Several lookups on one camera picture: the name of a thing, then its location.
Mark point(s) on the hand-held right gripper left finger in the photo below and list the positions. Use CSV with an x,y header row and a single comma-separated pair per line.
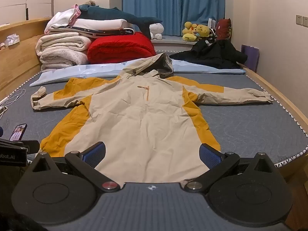
x,y
95,154

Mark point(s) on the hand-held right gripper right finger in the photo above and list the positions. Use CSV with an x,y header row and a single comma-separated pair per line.
x,y
209,156

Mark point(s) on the beige and mustard hooded jacket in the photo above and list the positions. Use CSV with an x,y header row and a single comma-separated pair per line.
x,y
134,115

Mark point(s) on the black smartphone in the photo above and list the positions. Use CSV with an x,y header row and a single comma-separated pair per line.
x,y
18,132

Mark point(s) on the grey quilted mattress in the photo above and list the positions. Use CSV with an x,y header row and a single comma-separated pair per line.
x,y
240,125

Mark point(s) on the light blue bed sheet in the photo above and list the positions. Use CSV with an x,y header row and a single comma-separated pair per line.
x,y
84,71

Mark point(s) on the black jacket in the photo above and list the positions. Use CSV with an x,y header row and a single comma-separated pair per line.
x,y
211,53

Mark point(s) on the red folded blanket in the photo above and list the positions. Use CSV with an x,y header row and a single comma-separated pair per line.
x,y
120,48

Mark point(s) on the cream fleece folded blanket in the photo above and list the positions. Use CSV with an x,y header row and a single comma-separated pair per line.
x,y
62,48

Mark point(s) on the tissue box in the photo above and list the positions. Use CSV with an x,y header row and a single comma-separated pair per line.
x,y
12,40

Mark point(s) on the grey window ledge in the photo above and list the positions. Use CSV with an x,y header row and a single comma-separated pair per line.
x,y
173,44

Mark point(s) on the yellow bear plush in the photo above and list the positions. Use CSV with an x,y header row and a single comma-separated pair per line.
x,y
203,31

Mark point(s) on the yellow duck plush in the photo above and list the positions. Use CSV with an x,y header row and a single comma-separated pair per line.
x,y
189,30

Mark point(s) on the dark red plush toy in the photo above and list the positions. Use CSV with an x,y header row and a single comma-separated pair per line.
x,y
223,28

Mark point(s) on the white quilt with dark trim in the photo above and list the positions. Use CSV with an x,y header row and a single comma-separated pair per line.
x,y
96,24

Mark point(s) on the white plush toy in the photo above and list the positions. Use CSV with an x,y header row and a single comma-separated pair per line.
x,y
156,30

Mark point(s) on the dark teal shark plush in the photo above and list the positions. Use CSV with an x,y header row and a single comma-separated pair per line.
x,y
108,14

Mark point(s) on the white and pink garment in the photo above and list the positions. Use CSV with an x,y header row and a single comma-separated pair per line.
x,y
62,16

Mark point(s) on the blue curtain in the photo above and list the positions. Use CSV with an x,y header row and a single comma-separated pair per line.
x,y
173,4

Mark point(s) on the wooden bed frame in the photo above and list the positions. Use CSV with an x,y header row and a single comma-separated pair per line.
x,y
19,60

